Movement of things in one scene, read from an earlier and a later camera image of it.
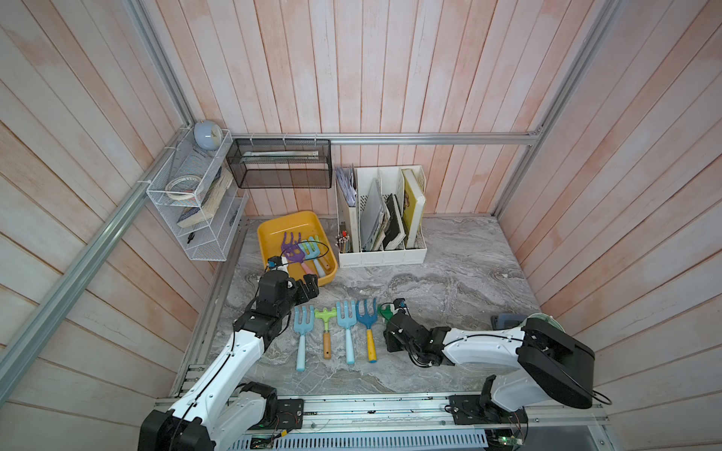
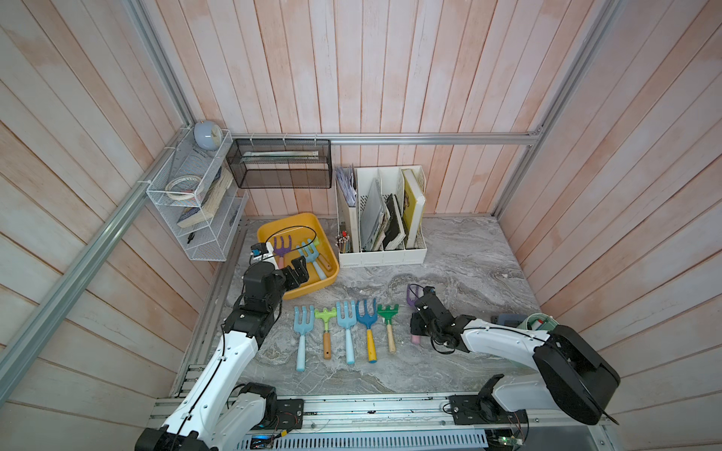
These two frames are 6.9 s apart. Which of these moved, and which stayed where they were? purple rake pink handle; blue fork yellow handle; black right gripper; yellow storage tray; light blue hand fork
Moved: purple rake pink handle; black right gripper
Stayed: light blue hand fork; blue fork yellow handle; yellow storage tray
